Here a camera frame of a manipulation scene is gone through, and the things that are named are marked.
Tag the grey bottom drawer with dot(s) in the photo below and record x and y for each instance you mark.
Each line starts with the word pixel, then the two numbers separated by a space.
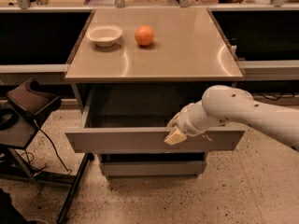
pixel 156 164

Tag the grey drawer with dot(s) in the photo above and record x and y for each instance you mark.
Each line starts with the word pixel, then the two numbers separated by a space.
pixel 156 164
pixel 132 118

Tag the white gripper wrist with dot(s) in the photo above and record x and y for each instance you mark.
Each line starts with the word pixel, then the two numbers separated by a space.
pixel 186 120

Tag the black side stand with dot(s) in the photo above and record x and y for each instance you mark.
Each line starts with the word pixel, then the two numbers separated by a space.
pixel 51 152

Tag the dark headset device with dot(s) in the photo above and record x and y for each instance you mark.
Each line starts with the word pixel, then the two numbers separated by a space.
pixel 32 102

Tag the grey drawer cabinet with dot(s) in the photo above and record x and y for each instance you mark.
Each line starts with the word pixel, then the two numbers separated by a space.
pixel 187 49

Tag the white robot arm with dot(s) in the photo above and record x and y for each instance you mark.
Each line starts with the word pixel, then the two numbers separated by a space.
pixel 222 104

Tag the orange fruit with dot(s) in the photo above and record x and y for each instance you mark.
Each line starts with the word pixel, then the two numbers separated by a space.
pixel 144 35

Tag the white bowl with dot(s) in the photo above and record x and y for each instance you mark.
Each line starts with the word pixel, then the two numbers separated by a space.
pixel 104 35

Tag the grey top drawer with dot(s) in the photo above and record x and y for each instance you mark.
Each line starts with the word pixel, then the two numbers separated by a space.
pixel 132 118

